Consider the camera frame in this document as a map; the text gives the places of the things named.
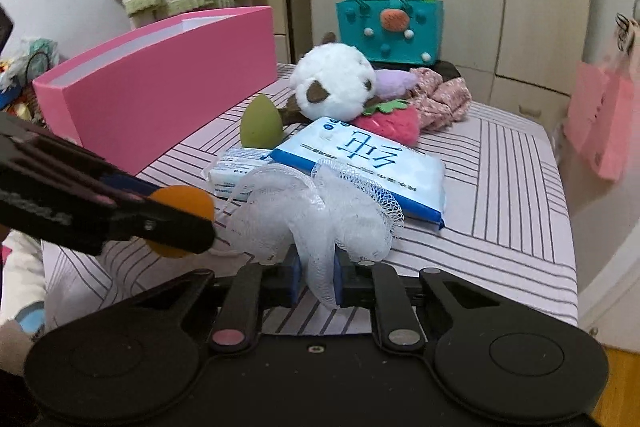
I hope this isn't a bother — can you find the large blue wipes pack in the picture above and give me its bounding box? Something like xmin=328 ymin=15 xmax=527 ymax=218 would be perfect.
xmin=270 ymin=117 xmax=446 ymax=228

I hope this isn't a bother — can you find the white mesh bath pouf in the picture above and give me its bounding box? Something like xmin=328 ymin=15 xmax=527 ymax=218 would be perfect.
xmin=221 ymin=161 xmax=405 ymax=309

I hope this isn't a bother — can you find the pink strawberry plush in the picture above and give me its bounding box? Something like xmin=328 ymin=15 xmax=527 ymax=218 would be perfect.
xmin=350 ymin=98 xmax=420 ymax=146

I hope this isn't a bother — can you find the green makeup sponge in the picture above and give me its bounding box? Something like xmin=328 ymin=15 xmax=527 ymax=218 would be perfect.
xmin=240 ymin=94 xmax=283 ymax=150

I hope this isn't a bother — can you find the small white tissue pack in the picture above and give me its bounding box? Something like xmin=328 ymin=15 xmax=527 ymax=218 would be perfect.
xmin=202 ymin=147 xmax=272 ymax=199

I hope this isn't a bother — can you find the striped pink tablecloth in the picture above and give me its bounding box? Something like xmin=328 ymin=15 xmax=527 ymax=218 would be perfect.
xmin=42 ymin=65 xmax=578 ymax=329

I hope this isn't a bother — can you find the teal felt handbag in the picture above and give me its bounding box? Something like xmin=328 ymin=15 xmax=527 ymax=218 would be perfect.
xmin=336 ymin=0 xmax=444 ymax=66

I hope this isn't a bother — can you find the black suitcase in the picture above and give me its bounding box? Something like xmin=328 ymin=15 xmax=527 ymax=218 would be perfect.
xmin=372 ymin=61 xmax=461 ymax=81

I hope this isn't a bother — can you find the pink paper gift bag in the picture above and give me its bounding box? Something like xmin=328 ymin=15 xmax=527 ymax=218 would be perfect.
xmin=563 ymin=14 xmax=639 ymax=182

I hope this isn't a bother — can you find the pink floral scrunchie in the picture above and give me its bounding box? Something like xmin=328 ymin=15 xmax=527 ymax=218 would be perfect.
xmin=409 ymin=67 xmax=472 ymax=131

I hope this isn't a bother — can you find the purple plush toy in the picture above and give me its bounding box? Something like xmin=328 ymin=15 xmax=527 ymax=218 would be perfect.
xmin=375 ymin=69 xmax=419 ymax=101

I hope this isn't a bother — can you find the orange makeup sponge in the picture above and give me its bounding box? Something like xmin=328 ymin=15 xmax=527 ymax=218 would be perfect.
xmin=145 ymin=185 xmax=216 ymax=259

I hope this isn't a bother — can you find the white panda plush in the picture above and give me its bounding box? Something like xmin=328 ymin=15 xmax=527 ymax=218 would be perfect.
xmin=279 ymin=32 xmax=381 ymax=126

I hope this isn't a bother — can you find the pink cardboard box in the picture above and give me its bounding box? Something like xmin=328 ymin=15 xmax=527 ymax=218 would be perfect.
xmin=34 ymin=6 xmax=278 ymax=174

